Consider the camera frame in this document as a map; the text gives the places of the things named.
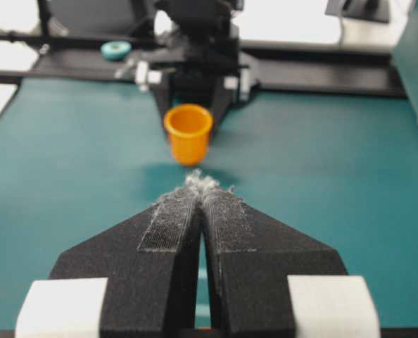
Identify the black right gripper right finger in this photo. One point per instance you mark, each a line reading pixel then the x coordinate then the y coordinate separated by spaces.
pixel 270 280

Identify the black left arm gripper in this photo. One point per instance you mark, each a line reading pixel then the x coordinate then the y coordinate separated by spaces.
pixel 195 76

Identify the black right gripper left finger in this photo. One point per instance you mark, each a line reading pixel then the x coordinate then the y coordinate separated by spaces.
pixel 135 279

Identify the orange plastic cup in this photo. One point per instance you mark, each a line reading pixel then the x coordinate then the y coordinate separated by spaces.
pixel 188 127

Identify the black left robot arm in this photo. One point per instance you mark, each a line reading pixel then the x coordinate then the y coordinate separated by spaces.
pixel 200 26

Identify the teal tape roll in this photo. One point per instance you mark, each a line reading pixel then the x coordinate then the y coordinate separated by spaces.
pixel 115 50

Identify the black office chair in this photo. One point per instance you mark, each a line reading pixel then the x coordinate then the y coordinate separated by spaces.
pixel 95 17

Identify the black vertical pole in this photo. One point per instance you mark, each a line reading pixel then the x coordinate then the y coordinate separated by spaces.
pixel 44 17

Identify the black monitor stand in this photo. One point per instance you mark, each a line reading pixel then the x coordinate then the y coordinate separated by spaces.
pixel 369 10

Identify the black aluminium rail frame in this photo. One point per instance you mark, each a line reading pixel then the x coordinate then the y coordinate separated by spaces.
pixel 336 72

